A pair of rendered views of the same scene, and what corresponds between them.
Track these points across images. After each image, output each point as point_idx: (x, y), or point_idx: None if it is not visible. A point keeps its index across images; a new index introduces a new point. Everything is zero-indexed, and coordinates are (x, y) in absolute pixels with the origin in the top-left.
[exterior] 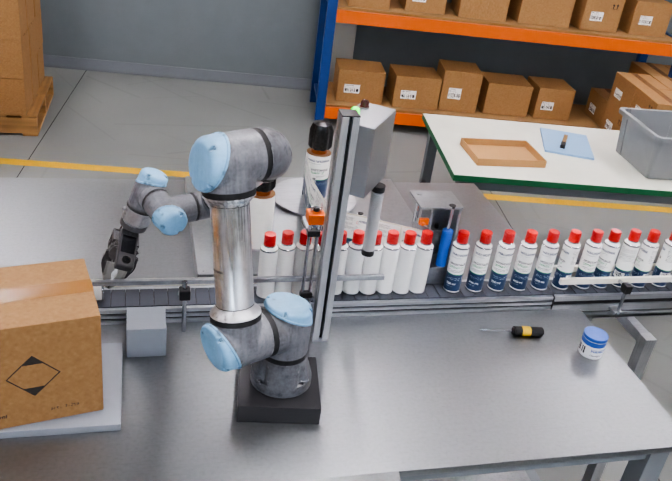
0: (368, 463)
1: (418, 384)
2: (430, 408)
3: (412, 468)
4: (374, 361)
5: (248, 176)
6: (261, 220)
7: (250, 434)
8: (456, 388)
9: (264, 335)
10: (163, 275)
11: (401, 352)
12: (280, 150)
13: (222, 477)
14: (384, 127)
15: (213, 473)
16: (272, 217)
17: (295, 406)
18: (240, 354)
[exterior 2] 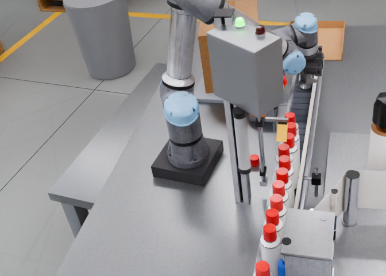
0: (109, 190)
1: (159, 245)
2: (132, 242)
3: (91, 210)
4: (199, 225)
5: None
6: (369, 146)
7: (162, 146)
8: (142, 270)
9: (163, 97)
10: (351, 127)
11: (202, 248)
12: None
13: (139, 131)
14: (228, 49)
15: (144, 129)
16: (375, 154)
17: (159, 155)
18: (159, 92)
